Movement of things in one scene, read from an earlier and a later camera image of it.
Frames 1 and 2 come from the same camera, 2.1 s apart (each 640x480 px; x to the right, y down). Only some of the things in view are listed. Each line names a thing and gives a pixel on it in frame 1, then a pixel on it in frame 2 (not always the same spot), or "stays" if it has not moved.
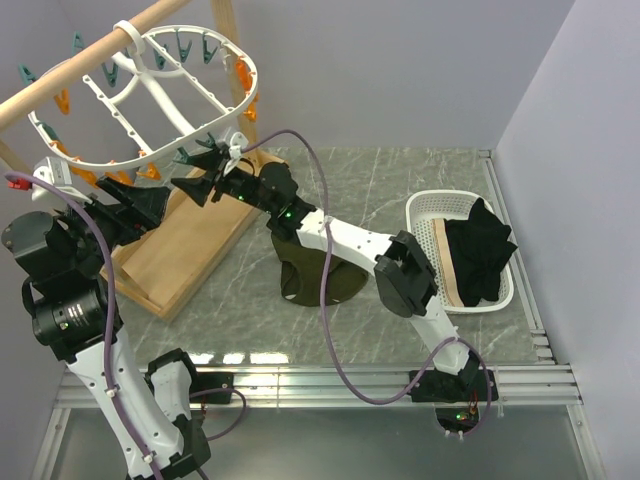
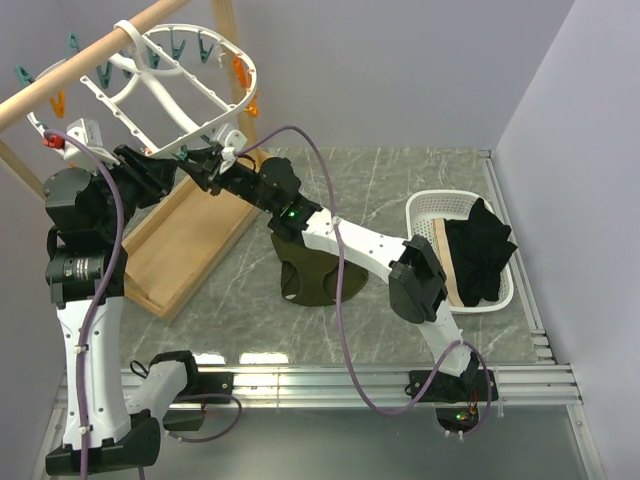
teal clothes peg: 183,156 stays
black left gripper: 138,209 to 154,177
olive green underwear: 302,272 stays
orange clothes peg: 245,74 stays
